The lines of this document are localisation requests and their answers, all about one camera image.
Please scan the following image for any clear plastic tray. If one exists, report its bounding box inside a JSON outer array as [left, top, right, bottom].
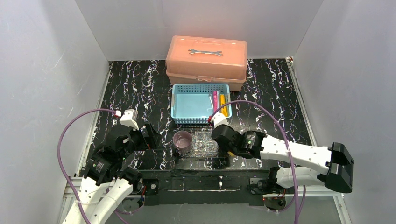
[[188, 131, 229, 158]]

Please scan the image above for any purple mug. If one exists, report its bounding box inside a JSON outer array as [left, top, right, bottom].
[[172, 131, 192, 154]]

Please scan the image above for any light blue plastic basket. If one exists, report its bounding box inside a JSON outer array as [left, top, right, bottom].
[[170, 84, 231, 125]]

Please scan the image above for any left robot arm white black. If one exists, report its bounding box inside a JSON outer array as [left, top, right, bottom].
[[63, 123, 161, 224]]

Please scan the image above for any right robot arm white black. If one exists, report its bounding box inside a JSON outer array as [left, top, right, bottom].
[[211, 125, 354, 194]]

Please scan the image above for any yellow toothpaste tube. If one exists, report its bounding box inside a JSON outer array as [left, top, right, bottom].
[[220, 94, 228, 117]]

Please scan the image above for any pink toothpaste tube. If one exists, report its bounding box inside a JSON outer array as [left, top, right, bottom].
[[212, 91, 219, 112]]

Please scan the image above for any orange plastic toolbox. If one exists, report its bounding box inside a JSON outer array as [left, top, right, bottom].
[[166, 35, 248, 92]]

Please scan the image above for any silver open-end wrench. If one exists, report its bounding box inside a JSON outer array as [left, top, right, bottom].
[[188, 49, 223, 56]]

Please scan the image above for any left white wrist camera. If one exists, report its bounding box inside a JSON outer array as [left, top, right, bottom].
[[115, 109, 139, 131]]

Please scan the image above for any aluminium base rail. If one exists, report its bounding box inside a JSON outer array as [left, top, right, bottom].
[[58, 176, 352, 224]]

